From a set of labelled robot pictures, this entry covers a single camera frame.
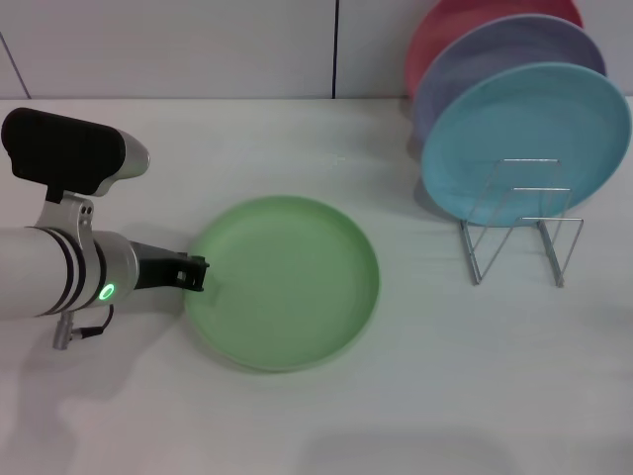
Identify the purple plate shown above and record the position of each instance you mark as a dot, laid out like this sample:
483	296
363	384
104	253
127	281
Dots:
514	49

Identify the silver camera mount bracket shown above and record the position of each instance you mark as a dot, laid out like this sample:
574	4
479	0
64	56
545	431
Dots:
69	215

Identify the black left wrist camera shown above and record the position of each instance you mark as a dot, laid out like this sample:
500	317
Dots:
64	148

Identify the green plate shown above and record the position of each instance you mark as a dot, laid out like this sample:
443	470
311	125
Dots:
292	287

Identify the teal blue plate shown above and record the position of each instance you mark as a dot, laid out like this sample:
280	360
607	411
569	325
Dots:
529	128

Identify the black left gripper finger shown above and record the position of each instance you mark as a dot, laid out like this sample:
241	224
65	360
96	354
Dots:
193	272

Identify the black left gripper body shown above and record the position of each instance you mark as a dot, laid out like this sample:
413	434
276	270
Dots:
155	269

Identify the pink red plate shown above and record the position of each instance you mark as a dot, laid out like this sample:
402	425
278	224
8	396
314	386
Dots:
445	29

